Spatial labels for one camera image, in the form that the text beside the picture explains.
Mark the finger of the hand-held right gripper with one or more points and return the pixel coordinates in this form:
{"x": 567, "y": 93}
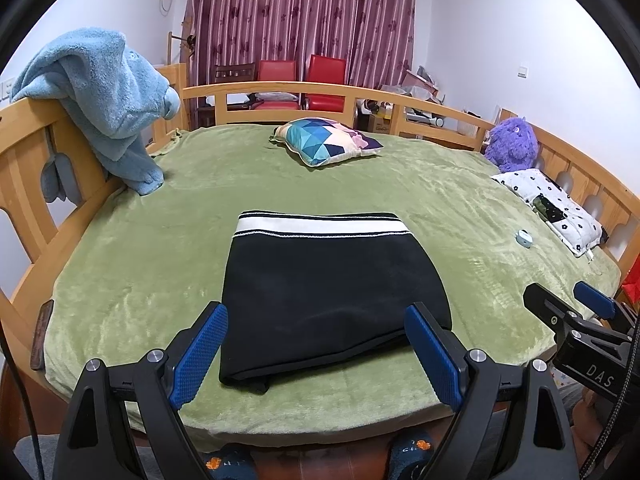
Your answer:
{"x": 592, "y": 297}
{"x": 547, "y": 307}

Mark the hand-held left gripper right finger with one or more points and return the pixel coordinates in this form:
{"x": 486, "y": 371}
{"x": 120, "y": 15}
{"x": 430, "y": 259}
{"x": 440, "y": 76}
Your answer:
{"x": 435, "y": 355}

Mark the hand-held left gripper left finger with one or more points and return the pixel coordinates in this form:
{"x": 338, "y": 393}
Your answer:
{"x": 197, "y": 355}

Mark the black pants with white stripe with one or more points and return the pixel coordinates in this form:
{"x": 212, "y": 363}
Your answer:
{"x": 325, "y": 290}

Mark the small light blue round case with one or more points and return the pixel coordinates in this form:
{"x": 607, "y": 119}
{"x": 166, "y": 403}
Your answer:
{"x": 524, "y": 238}

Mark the white floral pillow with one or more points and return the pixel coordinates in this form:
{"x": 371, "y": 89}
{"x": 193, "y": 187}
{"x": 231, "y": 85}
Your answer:
{"x": 575, "y": 225}

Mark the person's right dark blue sock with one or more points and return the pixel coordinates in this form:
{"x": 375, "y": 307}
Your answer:
{"x": 410, "y": 455}

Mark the person's dark blue sock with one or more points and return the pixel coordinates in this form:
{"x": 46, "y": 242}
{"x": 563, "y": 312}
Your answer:
{"x": 232, "y": 462}
{"x": 410, "y": 455}

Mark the green fleece blanket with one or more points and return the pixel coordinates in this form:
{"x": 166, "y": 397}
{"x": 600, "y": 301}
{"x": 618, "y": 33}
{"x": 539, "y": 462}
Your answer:
{"x": 150, "y": 260}

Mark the person's left dark blue sock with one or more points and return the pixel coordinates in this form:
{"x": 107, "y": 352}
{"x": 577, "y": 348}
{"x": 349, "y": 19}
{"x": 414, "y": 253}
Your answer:
{"x": 232, "y": 462}

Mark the brown bed edge pad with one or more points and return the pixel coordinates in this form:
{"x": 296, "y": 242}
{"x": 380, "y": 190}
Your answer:
{"x": 42, "y": 330}

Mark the purple plush toy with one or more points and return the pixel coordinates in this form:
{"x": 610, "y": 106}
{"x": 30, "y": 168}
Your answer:
{"x": 512, "y": 142}

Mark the person's grey trouser leg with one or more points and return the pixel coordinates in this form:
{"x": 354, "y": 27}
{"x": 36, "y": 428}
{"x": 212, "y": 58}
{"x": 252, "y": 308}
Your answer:
{"x": 35, "y": 455}

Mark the cardboard box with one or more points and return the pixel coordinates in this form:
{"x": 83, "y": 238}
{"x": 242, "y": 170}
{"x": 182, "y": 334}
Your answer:
{"x": 380, "y": 124}

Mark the geometric patterned pillow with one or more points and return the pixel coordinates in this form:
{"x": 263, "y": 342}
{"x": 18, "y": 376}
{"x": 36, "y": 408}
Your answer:
{"x": 320, "y": 140}

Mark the grey plastic bag pile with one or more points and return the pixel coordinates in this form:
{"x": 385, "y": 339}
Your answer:
{"x": 417, "y": 85}

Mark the light blue fleece robe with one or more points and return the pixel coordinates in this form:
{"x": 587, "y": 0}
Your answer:
{"x": 105, "y": 95}

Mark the dark wooden chair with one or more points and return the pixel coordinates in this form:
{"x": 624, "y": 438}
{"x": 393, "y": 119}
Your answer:
{"x": 235, "y": 72}

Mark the red chair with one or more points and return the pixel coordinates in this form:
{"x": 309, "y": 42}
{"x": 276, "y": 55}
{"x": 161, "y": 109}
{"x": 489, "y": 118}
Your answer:
{"x": 277, "y": 70}
{"x": 327, "y": 67}

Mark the wooden coat rack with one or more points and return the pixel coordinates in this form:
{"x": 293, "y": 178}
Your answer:
{"x": 180, "y": 42}

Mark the maroon striped curtain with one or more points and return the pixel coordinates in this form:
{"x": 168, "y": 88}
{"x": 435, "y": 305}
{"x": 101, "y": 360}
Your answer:
{"x": 300, "y": 10}

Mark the white wall switch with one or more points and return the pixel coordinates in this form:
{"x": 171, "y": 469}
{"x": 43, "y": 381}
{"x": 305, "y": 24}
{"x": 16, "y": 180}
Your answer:
{"x": 522, "y": 71}

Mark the wooden bed frame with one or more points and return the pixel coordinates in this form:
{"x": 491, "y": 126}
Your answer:
{"x": 25, "y": 160}

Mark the white wall socket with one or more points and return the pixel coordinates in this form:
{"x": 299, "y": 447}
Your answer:
{"x": 5, "y": 90}

